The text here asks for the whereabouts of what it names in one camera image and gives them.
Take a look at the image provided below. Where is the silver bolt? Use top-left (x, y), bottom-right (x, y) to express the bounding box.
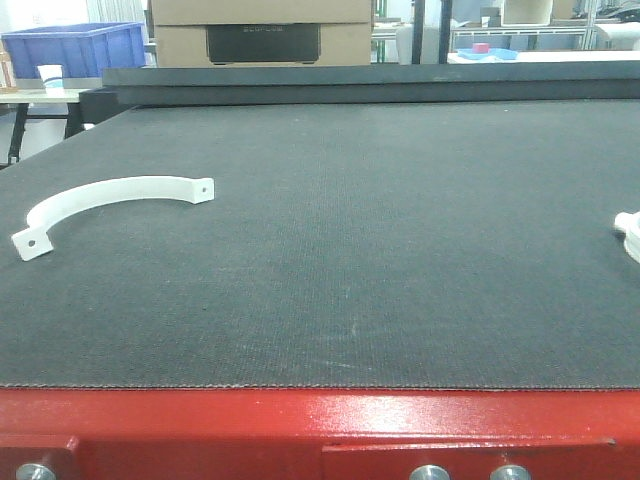
top-left (15, 463), bottom-right (57, 480)
top-left (409, 464), bottom-right (450, 480)
top-left (489, 464), bottom-right (532, 480)

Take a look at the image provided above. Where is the white folding table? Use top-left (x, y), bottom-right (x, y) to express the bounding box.
top-left (1, 79), bottom-right (102, 169)

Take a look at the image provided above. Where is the blue plastic crate on table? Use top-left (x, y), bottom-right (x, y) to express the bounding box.
top-left (1, 22), bottom-right (145, 79)

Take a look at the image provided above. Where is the white PVC pipe fitting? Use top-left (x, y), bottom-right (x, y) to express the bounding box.
top-left (613, 212), bottom-right (640, 263)

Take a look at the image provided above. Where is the middle silver bolt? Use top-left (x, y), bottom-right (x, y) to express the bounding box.
top-left (409, 464), bottom-right (450, 480)

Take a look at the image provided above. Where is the white paper cup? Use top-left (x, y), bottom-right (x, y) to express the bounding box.
top-left (37, 64), bottom-right (65, 96)

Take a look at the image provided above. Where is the small blue tray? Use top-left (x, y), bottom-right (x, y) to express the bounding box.
top-left (457, 48), bottom-right (519, 61)

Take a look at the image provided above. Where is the left silver bolt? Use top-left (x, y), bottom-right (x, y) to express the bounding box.
top-left (15, 463), bottom-right (57, 480)

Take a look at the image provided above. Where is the right silver bolt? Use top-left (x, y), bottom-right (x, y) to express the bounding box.
top-left (489, 464), bottom-right (532, 480)

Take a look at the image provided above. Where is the red metal machine frame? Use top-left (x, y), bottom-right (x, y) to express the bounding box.
top-left (1, 388), bottom-right (639, 479)

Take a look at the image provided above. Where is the white curved pipe clamp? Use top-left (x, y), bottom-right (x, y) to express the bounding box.
top-left (11, 175), bottom-right (215, 261)

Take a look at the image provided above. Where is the large cardboard box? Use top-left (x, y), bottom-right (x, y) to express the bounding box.
top-left (155, 23), bottom-right (372, 67)

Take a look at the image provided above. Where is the black conveyor belt mat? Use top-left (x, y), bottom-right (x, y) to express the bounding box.
top-left (1, 100), bottom-right (639, 389)

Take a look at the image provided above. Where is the red block in tray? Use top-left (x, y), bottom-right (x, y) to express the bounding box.
top-left (472, 43), bottom-right (490, 54)

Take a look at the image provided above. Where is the upper cardboard box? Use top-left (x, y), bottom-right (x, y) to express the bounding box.
top-left (151, 0), bottom-right (372, 26)

